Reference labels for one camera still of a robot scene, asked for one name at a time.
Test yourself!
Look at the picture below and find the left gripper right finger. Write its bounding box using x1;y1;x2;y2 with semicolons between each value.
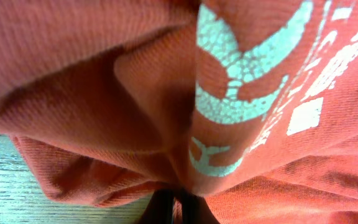
177;189;219;224

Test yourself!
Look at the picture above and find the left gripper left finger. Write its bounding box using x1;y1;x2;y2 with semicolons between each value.
137;189;174;224

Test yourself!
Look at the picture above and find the red t-shirt white print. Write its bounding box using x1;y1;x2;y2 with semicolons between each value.
0;0;358;223

